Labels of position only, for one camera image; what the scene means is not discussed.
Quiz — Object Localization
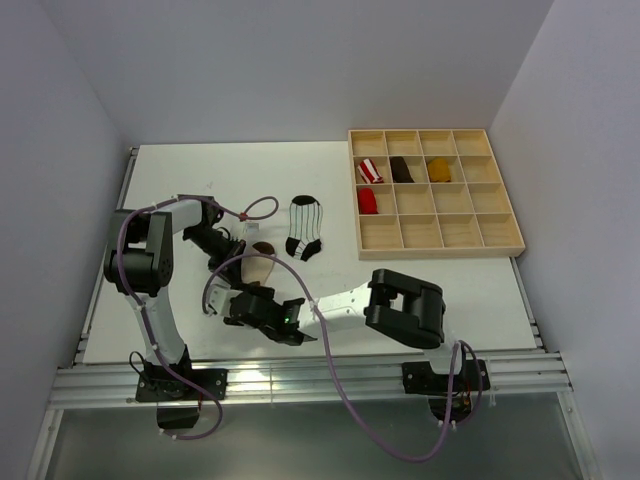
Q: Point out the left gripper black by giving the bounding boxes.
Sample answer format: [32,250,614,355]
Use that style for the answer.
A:
[183,226,246,287]

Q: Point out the beige brown striped sock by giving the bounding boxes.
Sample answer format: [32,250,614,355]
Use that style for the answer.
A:
[241,241,277,286]

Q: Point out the white black striped sock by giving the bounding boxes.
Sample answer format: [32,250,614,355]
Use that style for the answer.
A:
[285,195,323,262]

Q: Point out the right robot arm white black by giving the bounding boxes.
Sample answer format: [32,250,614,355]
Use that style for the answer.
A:
[222,269,455,356]

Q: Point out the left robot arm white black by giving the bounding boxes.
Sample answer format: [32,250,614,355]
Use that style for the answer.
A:
[103,195,245,399]

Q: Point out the red white striped rolled sock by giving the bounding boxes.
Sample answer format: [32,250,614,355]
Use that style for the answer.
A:
[356,158,384,184]

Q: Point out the dark brown rolled sock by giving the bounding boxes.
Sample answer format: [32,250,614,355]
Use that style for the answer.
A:
[389,156,414,184]

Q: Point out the wooden compartment tray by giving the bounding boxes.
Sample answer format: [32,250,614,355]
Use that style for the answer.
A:
[348,129,525,260]

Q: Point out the mustard yellow rolled sock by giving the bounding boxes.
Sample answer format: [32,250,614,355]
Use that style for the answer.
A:
[427,157,451,183]

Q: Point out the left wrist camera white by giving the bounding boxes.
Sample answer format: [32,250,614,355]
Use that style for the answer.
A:
[241,221,260,241]

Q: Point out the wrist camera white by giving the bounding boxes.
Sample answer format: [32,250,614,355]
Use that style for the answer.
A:
[241,221,260,241]
[203,284,234,317]

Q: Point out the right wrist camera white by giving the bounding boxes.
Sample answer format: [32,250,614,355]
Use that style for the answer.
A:
[203,284,234,317]

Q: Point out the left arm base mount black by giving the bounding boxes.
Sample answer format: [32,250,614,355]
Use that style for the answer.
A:
[128,349,228,433]

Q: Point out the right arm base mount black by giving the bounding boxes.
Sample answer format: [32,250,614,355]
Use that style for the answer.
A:
[401,359,491,425]

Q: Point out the aluminium rail frame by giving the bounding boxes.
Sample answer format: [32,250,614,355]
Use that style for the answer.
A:
[27,144,601,480]

